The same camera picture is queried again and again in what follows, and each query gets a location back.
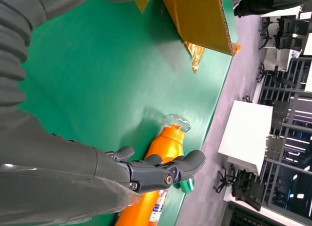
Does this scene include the black office chair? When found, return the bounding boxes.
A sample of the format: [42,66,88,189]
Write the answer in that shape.
[255,63,295,88]
[258,16,310,52]
[213,165,265,212]

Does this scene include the dark metal frame rack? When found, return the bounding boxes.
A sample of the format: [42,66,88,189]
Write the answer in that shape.
[258,56,312,220]

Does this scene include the white table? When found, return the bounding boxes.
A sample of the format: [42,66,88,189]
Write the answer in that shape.
[218,100,273,177]

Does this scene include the orange bottle with clear cap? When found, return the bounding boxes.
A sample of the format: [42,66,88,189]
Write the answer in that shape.
[114,113,192,226]

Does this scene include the green table mat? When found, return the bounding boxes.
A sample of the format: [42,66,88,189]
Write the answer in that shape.
[19,0,239,226]

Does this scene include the person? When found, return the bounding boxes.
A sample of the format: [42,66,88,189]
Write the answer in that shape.
[230,0,312,19]

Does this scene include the yellow film-wrapped cardboard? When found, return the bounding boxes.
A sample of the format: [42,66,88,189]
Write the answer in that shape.
[134,0,242,74]

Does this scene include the teal bottle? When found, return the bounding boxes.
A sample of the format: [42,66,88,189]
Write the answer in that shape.
[173,176,196,195]

